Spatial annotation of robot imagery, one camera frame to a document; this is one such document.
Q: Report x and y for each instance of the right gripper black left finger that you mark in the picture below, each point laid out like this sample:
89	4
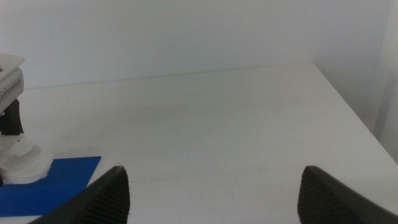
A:
105	199

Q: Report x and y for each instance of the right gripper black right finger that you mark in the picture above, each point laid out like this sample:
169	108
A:
326	202

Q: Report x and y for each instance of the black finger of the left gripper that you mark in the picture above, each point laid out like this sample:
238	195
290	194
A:
11	119

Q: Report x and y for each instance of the blue rectangular mat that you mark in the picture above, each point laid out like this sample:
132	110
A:
56	183

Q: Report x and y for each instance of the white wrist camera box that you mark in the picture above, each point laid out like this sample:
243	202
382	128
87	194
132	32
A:
9	84

